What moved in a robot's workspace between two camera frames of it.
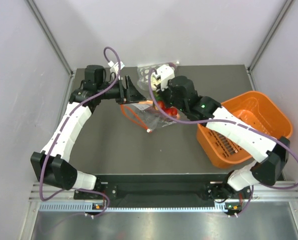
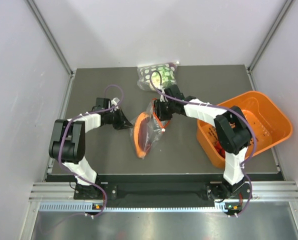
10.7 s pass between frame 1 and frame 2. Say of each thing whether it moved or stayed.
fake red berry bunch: moved
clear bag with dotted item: stayed
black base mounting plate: stayed
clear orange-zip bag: moved
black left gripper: moved
